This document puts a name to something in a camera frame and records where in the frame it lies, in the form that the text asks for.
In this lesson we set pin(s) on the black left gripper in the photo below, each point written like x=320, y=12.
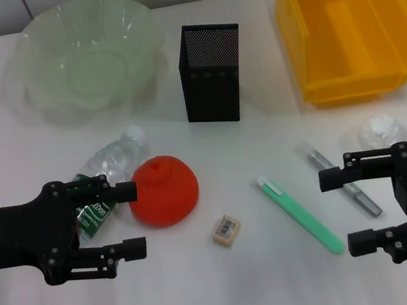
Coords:
x=16, y=234

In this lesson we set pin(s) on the grey marker clear cap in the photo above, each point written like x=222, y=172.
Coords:
x=365, y=199

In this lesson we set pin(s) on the red-orange toy orange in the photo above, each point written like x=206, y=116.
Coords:
x=166, y=196

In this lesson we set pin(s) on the mint green pen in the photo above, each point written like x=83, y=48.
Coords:
x=301, y=214

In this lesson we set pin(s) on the clear water bottle green label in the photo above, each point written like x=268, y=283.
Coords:
x=116, y=158

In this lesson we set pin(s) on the white paper ball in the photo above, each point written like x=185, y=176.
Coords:
x=378, y=132

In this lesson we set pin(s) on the beige eraser with barcode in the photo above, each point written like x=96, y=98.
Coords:
x=226, y=228

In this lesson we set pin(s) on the black mesh pen holder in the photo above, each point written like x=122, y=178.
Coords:
x=212, y=82

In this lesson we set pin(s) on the pale green glass fruit plate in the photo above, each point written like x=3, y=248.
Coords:
x=82, y=59

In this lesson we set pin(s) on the yellow plastic bin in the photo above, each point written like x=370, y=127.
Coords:
x=352, y=22

